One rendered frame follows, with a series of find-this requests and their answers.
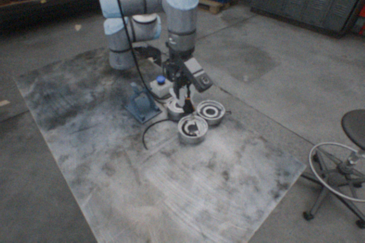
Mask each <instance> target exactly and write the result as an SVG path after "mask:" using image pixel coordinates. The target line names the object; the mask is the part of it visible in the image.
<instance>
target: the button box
mask: <svg viewBox="0 0 365 243"><path fill-rule="evenodd" d="M150 86H151V87H152V90H151V91H152V92H154V93H155V94H156V95H157V96H158V97H160V98H162V97H164V96H166V95H167V94H169V93H170V91H169V89H170V88H173V84H172V83H171V82H170V81H168V80H167V79H166V80H165V81H164V82H162V83H160V82H157V80H155V81H153V82H151V83H150Z"/></svg>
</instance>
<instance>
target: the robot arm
mask: <svg viewBox="0 0 365 243"><path fill-rule="evenodd" d="M198 2H199V0H120V3H121V6H122V10H123V15H124V18H125V22H126V25H127V29H128V33H129V37H130V40H131V44H132V43H137V42H143V41H152V40H156V39H158V38H159V37H160V34H161V21H160V18H159V16H158V15H157V14H156V13H160V12H165V14H166V15H167V29H168V41H167V42H165V44H166V47H167V48H169V58H168V59H166V61H164V62H162V71H163V77H164V78H166V79H167V80H168V81H170V82H174V85H173V88H170V89H169V91H170V94H171V95H172V96H174V97H175V99H176V100H177V102H178V104H179V105H180V106H181V107H183V106H184V105H185V102H184V101H185V97H184V95H185V92H186V93H187V98H191V99H192V97H193V95H194V92H195V90H197V91H198V92H199V93H202V92H204V91H206V90H207V89H209V88H210V87H211V86H212V85H213V81H212V80H211V79H210V77H209V76H208V75H207V73H206V72H205V71H204V70H203V68H202V67H201V65H200V64H199V63H198V61H197V60H196V59H195V58H194V56H193V55H192V53H193V52H194V51H195V45H196V34H197V10H198ZM100 4H101V7H102V12H103V15H104V17H106V18H108V19H107V20H106V21H105V22H104V29H105V34H106V38H107V41H108V45H109V49H110V56H109V62H110V66H111V67H112V68H114V69H129V68H132V67H134V66H136V65H135V62H134V59H133V55H132V53H131V50H130V46H129V42H128V39H127V35H126V33H125V29H124V25H123V21H122V18H121V14H120V11H119V7H118V3H117V0H100ZM129 16H132V18H127V17H129ZM132 46H133V45H132ZM164 68H165V69H166V74H164Z"/></svg>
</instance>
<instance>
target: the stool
mask: <svg viewBox="0 0 365 243"><path fill-rule="evenodd" d="M341 126H342V129H343V131H344V133H345V134H346V136H347V137H348V138H349V139H350V140H351V141H352V142H353V143H354V144H355V145H356V146H358V147H359V148H360V149H359V150H358V151H356V150H355V149H353V148H350V147H348V146H346V145H343V144H339V143H333V142H324V143H319V144H317V145H315V146H314V147H312V148H311V150H310V152H309V157H308V160H309V165H310V168H311V170H312V172H313V174H314V175H313V174H309V173H307V172H304V171H303V172H302V173H301V175H300V176H301V177H303V178H305V179H307V180H310V181H312V182H314V183H316V184H319V185H321V186H322V190H321V192H320V194H319V195H318V197H317V199H316V201H315V203H314V205H313V207H312V209H311V210H307V211H305V212H303V214H304V217H306V219H307V220H311V219H313V218H314V215H315V214H316V212H317V211H318V209H319V207H320V206H321V205H322V203H323V201H324V200H325V198H326V197H327V195H328V193H329V192H332V193H333V194H334V195H335V196H336V197H337V198H338V199H339V200H340V201H341V202H342V203H343V204H344V205H346V206H347V207H348V208H349V209H350V210H351V211H352V212H353V213H354V214H355V215H356V216H357V217H358V218H359V220H357V221H356V222H357V223H358V225H359V226H360V227H361V229H364V228H365V216H364V215H363V214H362V212H361V211H360V210H359V209H358V208H357V207H356V206H355V205H354V204H353V203H352V202H351V201H354V202H360V203H365V200H360V199H358V197H357V194H356V191H355V189H354V187H355V188H360V187H362V183H364V182H365V175H362V174H359V173H357V172H354V171H353V167H354V166H355V165H357V160H358V159H359V158H360V157H363V158H364V159H365V156H364V155H363V154H364V153H365V110H363V109H358V110H352V111H349V112H347V113H345V114H344V116H343V117H342V119H341ZM328 144H329V145H338V146H341V147H344V148H347V149H349V150H351V151H352V152H351V153H350V155H349V157H348V158H347V159H346V160H345V161H344V162H340V163H338V162H337V161H336V160H335V159H334V158H332V157H331V156H330V155H329V154H328V153H327V152H326V151H324V150H323V149H322V148H321V147H320V146H321V145H328ZM315 148H318V149H319V150H320V151H321V152H322V153H323V154H325V155H326V156H327V157H328V158H330V159H331V160H332V161H333V162H334V163H335V164H336V165H337V166H336V168H335V169H329V170H328V169H327V167H326V165H325V163H324V160H323V158H322V156H321V154H320V152H319V150H316V154H314V155H313V161H315V162H318V164H319V168H320V171H315V170H314V168H313V165H312V162H311V155H312V152H313V150H314V149H315ZM332 172H333V174H332V175H331V176H330V174H329V173H332ZM319 174H321V175H322V178H321V177H319V176H318V175H319ZM351 174H353V175H356V176H359V177H361V178H351V176H350V175H351ZM343 177H345V179H342V178H343ZM342 186H349V188H350V190H351V192H352V195H353V197H354V198H352V197H348V196H345V195H344V194H343V193H342V192H341V191H340V190H339V189H338V187H342Z"/></svg>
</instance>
